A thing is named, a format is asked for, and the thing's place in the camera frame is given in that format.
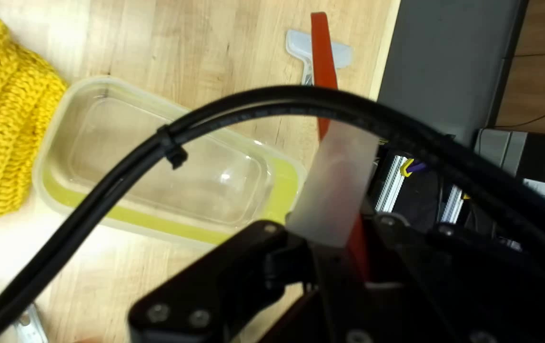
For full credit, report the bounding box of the white plastic clip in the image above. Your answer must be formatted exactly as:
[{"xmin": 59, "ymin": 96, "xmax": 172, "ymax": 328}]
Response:
[{"xmin": 286, "ymin": 29, "xmax": 353, "ymax": 86}]

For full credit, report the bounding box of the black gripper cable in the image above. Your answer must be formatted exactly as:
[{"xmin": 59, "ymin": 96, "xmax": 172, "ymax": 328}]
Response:
[{"xmin": 0, "ymin": 84, "xmax": 545, "ymax": 343}]

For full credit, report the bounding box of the yellow clear lunch box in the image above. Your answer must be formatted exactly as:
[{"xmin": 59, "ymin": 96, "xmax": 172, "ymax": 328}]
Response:
[{"xmin": 33, "ymin": 77, "xmax": 305, "ymax": 245}]

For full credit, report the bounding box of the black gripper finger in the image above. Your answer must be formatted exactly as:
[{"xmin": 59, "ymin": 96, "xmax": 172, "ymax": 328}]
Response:
[{"xmin": 263, "ymin": 237, "xmax": 315, "ymax": 300}]

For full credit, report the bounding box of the yellow knitted cloth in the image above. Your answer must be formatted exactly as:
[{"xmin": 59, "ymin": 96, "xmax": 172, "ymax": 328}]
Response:
[{"xmin": 0, "ymin": 22, "xmax": 67, "ymax": 216}]

